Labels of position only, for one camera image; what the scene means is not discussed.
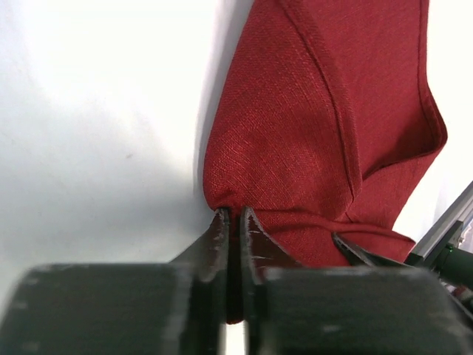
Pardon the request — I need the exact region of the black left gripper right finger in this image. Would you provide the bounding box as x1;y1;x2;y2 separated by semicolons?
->
239;207;472;354

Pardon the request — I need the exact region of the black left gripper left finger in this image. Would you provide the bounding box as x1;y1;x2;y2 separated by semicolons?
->
1;209;229;354

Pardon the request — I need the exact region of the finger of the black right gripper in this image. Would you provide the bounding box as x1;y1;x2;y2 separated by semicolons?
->
331;232;406;267

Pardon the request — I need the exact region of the red cloth napkin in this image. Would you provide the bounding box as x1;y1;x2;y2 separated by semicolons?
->
203;1;447;324

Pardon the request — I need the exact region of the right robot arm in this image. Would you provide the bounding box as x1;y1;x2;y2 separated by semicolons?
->
332;232;472;312

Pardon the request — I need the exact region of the right aluminium table rail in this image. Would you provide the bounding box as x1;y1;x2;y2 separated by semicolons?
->
405;183;472;269

